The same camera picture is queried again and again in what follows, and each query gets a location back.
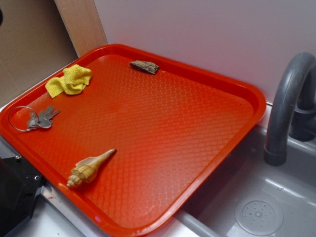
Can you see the silver keys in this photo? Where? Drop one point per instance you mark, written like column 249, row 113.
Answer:
column 41, row 120

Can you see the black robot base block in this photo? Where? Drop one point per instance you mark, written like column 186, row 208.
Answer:
column 20, row 185

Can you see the red plastic tray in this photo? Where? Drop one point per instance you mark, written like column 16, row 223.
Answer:
column 171, row 131

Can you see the brown wood piece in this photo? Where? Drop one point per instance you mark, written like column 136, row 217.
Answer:
column 145, row 66

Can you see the tan spiral seashell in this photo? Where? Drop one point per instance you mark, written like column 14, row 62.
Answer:
column 86, row 170

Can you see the yellow cloth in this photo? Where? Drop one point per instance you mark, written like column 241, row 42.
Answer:
column 74, row 80

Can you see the grey toy sink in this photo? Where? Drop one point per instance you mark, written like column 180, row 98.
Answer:
column 210, row 212

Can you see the wooden board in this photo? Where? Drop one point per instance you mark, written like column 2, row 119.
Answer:
column 83, row 24

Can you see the grey curved faucet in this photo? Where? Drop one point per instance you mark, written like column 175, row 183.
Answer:
column 293, row 112

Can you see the sink drain cover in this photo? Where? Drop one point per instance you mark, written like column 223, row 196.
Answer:
column 259, row 215

